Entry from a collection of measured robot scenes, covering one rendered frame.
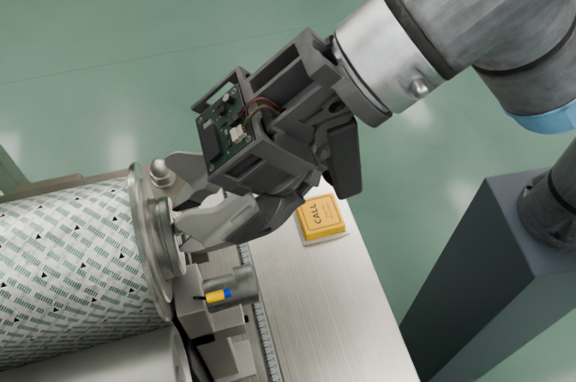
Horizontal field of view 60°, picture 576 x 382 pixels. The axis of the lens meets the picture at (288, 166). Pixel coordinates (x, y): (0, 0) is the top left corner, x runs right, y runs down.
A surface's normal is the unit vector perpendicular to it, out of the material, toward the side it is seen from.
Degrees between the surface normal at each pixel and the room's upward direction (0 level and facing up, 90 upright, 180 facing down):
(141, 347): 38
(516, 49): 96
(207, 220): 86
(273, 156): 90
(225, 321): 0
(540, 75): 91
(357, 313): 0
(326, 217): 0
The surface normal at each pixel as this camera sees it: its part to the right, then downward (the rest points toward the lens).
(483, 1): -0.14, 0.47
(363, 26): -0.62, -0.29
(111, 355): -0.15, -0.91
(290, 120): 0.27, 0.79
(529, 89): -0.16, 0.90
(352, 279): 0.00, -0.58
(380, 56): -0.32, 0.24
